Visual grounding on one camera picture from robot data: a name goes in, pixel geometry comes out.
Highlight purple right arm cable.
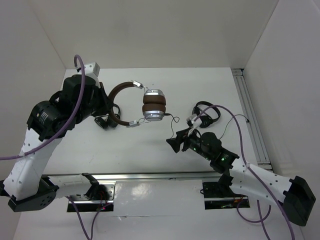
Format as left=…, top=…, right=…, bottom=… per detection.
left=196, top=104, right=296, bottom=240

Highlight brown silver headphones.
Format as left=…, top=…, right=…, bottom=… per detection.
left=108, top=81, right=167, bottom=122

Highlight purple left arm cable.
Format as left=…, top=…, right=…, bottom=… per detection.
left=0, top=54, right=116, bottom=240

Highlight aluminium side rail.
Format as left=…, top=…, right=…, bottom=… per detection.
left=231, top=68, right=273, bottom=172

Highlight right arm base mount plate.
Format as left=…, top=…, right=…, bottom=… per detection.
left=200, top=182, right=250, bottom=210

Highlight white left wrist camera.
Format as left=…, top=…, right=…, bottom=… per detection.
left=77, top=62, right=100, bottom=79

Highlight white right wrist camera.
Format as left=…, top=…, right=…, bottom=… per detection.
left=186, top=114, right=202, bottom=137

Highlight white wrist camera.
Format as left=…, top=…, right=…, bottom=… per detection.
left=186, top=114, right=202, bottom=137
left=77, top=62, right=100, bottom=79

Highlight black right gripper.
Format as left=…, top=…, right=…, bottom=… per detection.
left=165, top=126, right=213, bottom=161

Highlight small black headphones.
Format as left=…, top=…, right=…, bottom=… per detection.
left=94, top=104, right=121, bottom=130

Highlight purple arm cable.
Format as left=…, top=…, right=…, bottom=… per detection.
left=0, top=54, right=116, bottom=240
left=196, top=104, right=296, bottom=240

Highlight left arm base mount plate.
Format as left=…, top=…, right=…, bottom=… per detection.
left=70, top=181, right=116, bottom=213

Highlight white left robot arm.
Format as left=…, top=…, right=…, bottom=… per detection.
left=0, top=74, right=112, bottom=213

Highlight large black wrapped headphones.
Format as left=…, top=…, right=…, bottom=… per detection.
left=191, top=100, right=221, bottom=129

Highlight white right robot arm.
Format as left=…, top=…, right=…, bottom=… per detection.
left=166, top=129, right=316, bottom=227

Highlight aluminium table rail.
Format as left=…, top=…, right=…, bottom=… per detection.
left=42, top=171, right=222, bottom=185

